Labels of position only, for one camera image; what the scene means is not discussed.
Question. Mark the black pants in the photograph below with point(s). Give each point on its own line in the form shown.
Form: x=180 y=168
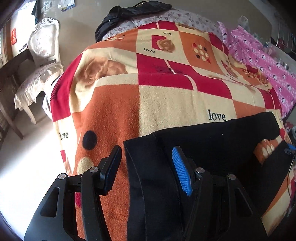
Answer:
x=159 y=208

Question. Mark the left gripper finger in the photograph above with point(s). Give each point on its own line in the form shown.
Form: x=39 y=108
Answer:
x=55 y=217
x=220 y=209

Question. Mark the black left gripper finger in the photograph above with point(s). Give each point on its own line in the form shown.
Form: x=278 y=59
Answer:
x=290 y=150

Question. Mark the white floral bed sheet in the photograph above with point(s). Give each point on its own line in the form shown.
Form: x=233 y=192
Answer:
x=179 y=16

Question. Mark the dark wooden table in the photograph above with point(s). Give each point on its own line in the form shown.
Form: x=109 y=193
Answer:
x=9 y=84

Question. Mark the orange red patterned blanket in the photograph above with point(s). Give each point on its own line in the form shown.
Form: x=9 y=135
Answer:
x=158 y=76

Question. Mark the pink penguin print quilt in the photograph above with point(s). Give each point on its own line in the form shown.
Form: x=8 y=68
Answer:
x=248 y=50

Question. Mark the wall calendar poster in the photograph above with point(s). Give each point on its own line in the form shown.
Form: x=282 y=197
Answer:
x=67 y=4

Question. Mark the black garment on bed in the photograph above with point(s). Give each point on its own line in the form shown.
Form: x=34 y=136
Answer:
x=118 y=14

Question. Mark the white chair with lace cover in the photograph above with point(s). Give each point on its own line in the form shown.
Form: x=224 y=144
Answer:
x=43 y=46

